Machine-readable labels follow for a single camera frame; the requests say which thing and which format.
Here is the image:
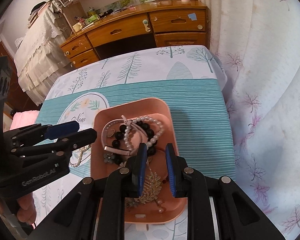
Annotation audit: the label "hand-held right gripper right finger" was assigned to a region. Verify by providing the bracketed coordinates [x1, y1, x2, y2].
[165, 143, 287, 240]

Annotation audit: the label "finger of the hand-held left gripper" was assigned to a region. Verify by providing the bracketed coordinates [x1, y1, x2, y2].
[12, 128, 98, 167]
[10, 120, 80, 146]

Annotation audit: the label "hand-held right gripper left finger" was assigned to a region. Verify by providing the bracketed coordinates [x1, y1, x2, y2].
[31, 142, 148, 240]

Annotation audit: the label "gold leaf bracelet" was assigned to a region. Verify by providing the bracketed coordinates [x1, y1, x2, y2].
[119, 155, 170, 213]

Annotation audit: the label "long pearl necklace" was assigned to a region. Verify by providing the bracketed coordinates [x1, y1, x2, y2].
[69, 144, 92, 168]

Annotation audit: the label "pink smart watch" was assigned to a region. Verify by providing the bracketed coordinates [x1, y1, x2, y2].
[101, 115, 144, 157]

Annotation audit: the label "grey flower earring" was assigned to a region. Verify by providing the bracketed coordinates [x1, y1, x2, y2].
[104, 153, 118, 164]

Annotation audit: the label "black bead bracelet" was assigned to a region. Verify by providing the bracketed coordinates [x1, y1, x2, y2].
[106, 121, 157, 164]

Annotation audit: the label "short pearl bracelet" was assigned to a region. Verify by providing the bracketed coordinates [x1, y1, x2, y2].
[121, 115, 165, 153]

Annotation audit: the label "pink box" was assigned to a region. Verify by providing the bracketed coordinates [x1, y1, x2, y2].
[90, 97, 180, 230]

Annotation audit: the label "person's left hand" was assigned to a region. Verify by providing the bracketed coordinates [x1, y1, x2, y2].
[16, 194, 37, 228]

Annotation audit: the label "pink quilted blanket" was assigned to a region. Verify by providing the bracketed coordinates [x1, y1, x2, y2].
[11, 110, 42, 130]

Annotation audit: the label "tree print tablecloth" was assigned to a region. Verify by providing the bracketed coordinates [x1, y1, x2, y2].
[31, 45, 238, 240]

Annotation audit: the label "cream lace cover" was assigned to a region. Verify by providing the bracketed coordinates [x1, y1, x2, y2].
[14, 4, 73, 105]

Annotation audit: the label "wooden desk with drawers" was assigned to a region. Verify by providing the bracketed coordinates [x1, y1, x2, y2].
[47, 0, 208, 68]

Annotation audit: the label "white leaf print curtain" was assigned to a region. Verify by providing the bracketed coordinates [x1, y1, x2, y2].
[197, 0, 300, 240]

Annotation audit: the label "green plant pictures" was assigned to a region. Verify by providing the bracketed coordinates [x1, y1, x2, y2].
[107, 0, 155, 13]

